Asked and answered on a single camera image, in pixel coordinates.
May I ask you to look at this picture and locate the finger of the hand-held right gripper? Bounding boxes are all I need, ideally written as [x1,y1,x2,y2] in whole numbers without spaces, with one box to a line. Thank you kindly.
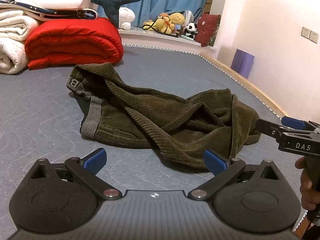
[281,116,313,132]
[255,119,283,142]

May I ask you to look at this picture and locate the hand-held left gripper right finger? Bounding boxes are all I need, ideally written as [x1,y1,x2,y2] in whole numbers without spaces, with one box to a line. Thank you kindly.
[187,149,288,202]

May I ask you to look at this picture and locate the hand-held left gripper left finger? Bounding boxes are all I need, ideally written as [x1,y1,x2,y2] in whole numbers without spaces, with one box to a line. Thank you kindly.
[29,148,123,201]

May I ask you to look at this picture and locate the olive corduroy pants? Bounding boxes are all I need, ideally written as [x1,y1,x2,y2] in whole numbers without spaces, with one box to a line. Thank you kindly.
[66,62,262,173]

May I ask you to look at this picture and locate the person's right hand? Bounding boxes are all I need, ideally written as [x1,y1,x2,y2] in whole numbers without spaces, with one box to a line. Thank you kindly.
[294,156,320,210]

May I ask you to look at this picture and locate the purple bag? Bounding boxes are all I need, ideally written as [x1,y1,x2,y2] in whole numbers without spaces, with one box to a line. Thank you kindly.
[230,49,255,79]

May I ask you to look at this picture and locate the red cushion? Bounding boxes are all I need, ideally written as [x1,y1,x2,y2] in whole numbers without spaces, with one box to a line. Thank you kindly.
[194,13,222,47]

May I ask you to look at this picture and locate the red folded quilt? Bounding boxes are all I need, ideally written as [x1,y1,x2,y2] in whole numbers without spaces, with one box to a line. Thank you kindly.
[24,17,125,70]

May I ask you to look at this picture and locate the panda plush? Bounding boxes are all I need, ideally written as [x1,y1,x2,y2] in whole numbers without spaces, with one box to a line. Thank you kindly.
[184,22,198,40]

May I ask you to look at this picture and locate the white window sill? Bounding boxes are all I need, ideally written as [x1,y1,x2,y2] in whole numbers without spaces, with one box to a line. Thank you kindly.
[117,27,222,55]

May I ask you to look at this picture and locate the pale blue bag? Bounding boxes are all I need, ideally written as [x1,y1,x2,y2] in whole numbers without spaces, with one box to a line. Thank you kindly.
[183,10,195,25]

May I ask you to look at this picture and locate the yellow round face plush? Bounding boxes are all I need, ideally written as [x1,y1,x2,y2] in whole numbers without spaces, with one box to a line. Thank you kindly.
[169,12,186,28]

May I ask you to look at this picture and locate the white plush toy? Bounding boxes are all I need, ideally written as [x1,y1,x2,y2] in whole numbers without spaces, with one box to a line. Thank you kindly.
[118,7,136,30]

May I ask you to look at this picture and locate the yellow bear plush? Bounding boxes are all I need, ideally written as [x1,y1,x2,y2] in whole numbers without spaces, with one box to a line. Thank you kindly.
[155,13,175,35]

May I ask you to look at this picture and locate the white folded blanket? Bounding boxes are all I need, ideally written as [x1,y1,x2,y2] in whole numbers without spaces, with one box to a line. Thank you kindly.
[0,9,40,75]

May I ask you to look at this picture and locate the dark star-printed blanket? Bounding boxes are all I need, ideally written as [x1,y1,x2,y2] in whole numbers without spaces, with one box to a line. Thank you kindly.
[0,0,98,22]

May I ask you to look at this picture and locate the white pillow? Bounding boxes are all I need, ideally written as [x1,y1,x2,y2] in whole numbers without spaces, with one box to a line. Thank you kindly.
[14,0,92,10]

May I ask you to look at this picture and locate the yellow plush with black straps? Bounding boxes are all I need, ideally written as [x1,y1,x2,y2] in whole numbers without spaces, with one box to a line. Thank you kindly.
[142,20,157,32]

